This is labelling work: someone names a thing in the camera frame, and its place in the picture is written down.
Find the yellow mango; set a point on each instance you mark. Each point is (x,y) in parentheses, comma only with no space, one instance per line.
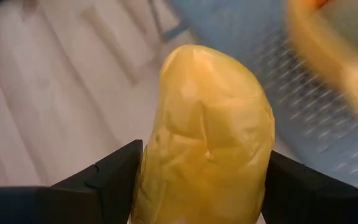
(204,130)

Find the grey perforated metal stand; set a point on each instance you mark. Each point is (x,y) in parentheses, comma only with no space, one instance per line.
(315,124)

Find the yellow plastic colander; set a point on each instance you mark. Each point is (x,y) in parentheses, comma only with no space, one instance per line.
(337,74)

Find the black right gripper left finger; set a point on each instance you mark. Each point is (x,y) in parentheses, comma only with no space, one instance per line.
(104,193)

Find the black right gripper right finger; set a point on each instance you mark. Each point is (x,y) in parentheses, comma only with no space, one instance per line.
(306,199)

